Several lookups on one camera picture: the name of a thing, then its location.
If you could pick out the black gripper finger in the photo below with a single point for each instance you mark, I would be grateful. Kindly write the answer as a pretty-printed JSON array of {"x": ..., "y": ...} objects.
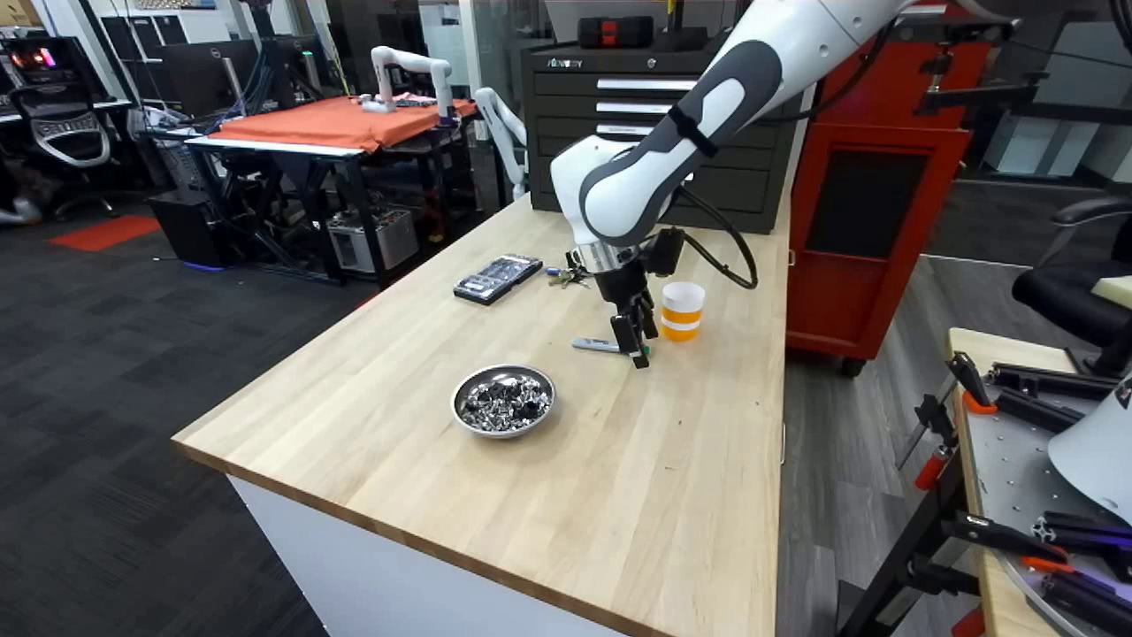
[
  {"x": 626, "y": 335},
  {"x": 647, "y": 335}
]

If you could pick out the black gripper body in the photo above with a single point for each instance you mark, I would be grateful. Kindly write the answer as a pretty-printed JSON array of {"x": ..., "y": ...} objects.
[{"x": 628, "y": 287}]

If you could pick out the green and grey marker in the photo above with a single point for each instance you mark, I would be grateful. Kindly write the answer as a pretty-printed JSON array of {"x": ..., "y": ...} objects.
[{"x": 610, "y": 347}]

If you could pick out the white robot arm by table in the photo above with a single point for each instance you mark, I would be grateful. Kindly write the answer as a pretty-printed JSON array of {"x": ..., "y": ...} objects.
[{"x": 508, "y": 135}]

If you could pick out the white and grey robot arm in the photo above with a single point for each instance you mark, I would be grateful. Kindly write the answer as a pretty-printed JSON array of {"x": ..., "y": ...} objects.
[{"x": 613, "y": 192}]

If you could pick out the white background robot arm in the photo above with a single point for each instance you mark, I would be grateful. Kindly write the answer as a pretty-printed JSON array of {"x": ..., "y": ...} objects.
[{"x": 389, "y": 63}]

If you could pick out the orange and white mug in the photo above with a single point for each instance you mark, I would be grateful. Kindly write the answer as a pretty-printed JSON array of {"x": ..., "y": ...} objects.
[{"x": 681, "y": 309}]

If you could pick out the black calculator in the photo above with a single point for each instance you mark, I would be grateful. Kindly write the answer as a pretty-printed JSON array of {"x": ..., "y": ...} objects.
[{"x": 498, "y": 279}]

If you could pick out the metal bowl with small parts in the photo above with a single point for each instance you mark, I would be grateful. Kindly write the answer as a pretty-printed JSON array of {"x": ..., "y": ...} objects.
[{"x": 503, "y": 401}]

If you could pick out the black tool drawer cabinet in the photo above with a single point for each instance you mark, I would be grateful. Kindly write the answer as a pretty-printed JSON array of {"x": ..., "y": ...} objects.
[{"x": 622, "y": 97}]

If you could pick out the black digital clock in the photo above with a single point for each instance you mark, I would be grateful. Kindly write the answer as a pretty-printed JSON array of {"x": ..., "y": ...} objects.
[{"x": 619, "y": 32}]

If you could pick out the table with orange cloth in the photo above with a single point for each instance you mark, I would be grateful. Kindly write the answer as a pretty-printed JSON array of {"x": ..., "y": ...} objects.
[{"x": 346, "y": 135}]

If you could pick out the red tool cabinet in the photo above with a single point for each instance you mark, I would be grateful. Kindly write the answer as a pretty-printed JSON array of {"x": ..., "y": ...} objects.
[{"x": 871, "y": 179}]

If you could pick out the black and orange clamp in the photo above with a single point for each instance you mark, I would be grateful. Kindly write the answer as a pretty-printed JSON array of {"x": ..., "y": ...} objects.
[{"x": 1028, "y": 393}]

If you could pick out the black chair at right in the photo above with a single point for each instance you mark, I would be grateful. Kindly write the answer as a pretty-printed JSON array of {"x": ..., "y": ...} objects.
[{"x": 1064, "y": 281}]

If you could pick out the white lamp shade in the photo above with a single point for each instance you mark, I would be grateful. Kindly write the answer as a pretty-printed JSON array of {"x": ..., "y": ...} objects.
[{"x": 1094, "y": 456}]

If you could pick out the side wooden workbench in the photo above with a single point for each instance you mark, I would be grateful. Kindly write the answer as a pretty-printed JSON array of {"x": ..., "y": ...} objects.
[{"x": 1010, "y": 480}]

